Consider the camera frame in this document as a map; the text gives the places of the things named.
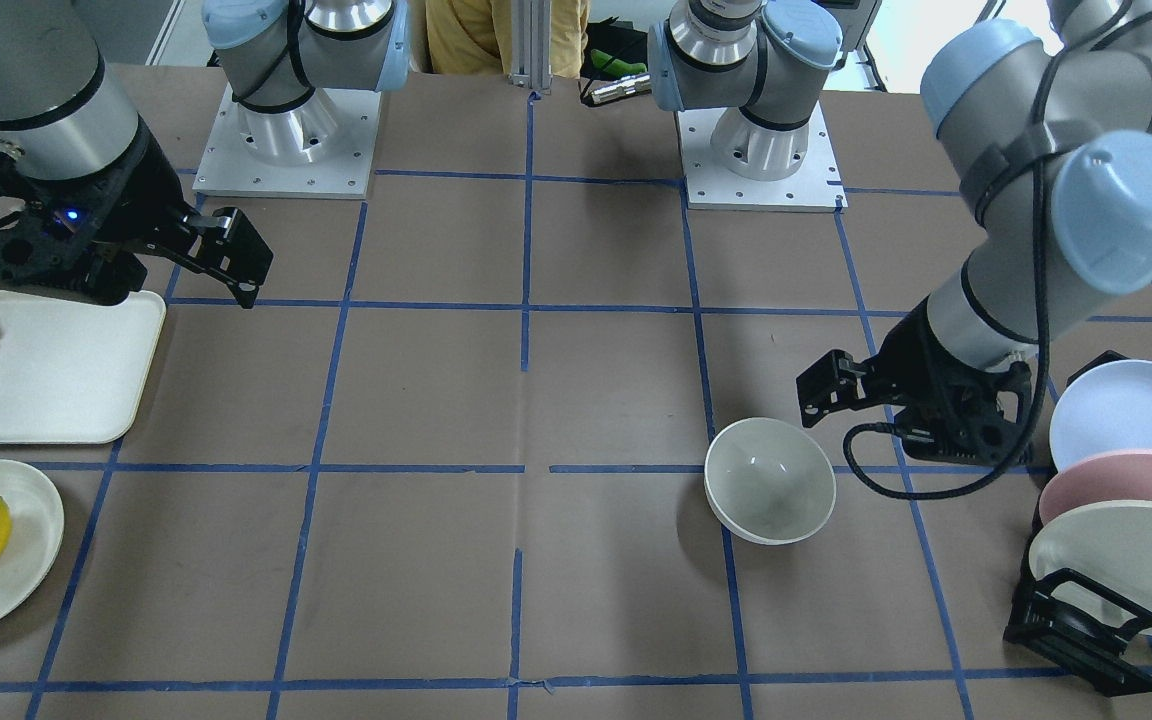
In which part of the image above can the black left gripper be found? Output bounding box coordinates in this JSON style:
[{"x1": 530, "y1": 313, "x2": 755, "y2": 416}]
[{"x1": 796, "y1": 297, "x2": 1043, "y2": 467}]

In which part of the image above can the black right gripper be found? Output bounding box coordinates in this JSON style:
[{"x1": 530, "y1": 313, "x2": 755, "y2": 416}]
[{"x1": 0, "y1": 120, "x2": 274, "y2": 309}]

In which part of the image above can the white ceramic bowl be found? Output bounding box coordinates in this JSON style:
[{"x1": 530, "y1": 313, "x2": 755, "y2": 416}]
[{"x1": 703, "y1": 416, "x2": 838, "y2": 546}]

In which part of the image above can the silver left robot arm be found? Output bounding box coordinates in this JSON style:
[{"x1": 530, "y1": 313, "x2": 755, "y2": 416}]
[{"x1": 796, "y1": 1, "x2": 1152, "y2": 468}]

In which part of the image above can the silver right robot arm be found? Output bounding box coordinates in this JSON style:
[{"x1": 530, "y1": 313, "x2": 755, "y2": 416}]
[{"x1": 0, "y1": 1, "x2": 411, "y2": 309}]

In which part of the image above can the cream rectangular tray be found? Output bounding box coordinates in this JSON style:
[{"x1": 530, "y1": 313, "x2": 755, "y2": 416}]
[{"x1": 0, "y1": 291, "x2": 166, "y2": 445}]

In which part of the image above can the blue plate in rack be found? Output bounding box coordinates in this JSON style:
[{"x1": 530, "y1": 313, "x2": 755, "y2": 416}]
[{"x1": 1048, "y1": 359, "x2": 1152, "y2": 470}]

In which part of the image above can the man in yellow shirt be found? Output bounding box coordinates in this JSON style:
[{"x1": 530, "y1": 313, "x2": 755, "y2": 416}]
[{"x1": 424, "y1": 1, "x2": 591, "y2": 78}]

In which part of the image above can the pink plate in rack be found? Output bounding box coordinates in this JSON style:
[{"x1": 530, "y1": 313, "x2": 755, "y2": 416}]
[{"x1": 1038, "y1": 448, "x2": 1152, "y2": 523}]

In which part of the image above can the black plate rack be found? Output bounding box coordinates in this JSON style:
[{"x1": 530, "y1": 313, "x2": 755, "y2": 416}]
[{"x1": 1002, "y1": 350, "x2": 1152, "y2": 698}]

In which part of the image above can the cream plate in rack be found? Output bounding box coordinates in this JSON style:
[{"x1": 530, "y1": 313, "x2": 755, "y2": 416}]
[{"x1": 1026, "y1": 500, "x2": 1152, "y2": 635}]

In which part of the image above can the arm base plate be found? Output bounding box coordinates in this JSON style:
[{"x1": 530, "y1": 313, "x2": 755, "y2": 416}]
[
  {"x1": 194, "y1": 88, "x2": 384, "y2": 200},
  {"x1": 675, "y1": 105, "x2": 849, "y2": 213}
]

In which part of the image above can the aluminium frame post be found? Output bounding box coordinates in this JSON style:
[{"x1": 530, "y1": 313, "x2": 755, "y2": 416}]
[{"x1": 507, "y1": 0, "x2": 553, "y2": 94}]

